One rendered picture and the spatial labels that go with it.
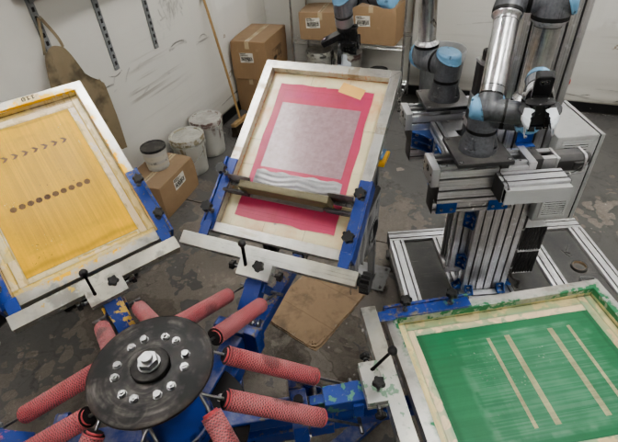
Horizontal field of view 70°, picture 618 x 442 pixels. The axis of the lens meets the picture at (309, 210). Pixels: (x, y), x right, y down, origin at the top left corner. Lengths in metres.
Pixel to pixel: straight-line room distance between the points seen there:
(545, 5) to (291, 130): 0.97
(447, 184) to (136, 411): 1.40
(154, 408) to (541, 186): 1.56
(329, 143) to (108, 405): 1.15
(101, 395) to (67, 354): 1.96
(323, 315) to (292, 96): 1.43
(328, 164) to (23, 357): 2.28
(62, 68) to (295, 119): 1.94
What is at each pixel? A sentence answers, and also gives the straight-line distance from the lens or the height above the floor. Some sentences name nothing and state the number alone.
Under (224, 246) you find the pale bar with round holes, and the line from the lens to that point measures 1.63.
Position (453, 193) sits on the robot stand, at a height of 1.09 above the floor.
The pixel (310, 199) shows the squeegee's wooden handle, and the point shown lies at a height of 1.29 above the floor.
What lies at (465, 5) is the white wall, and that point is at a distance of 5.08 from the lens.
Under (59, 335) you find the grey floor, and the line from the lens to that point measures 3.26.
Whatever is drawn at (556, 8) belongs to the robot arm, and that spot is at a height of 1.82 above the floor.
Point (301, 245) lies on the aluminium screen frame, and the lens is 1.58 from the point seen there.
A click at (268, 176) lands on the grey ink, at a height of 1.26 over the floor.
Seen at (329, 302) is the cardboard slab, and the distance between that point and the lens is 2.87.
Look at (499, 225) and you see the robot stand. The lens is 2.47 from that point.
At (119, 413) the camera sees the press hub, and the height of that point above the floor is 1.31.
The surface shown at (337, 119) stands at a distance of 1.80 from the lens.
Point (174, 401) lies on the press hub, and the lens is 1.11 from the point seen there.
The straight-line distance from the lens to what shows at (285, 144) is 1.80.
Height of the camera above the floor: 2.23
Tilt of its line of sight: 39 degrees down
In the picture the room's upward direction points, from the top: 4 degrees counter-clockwise
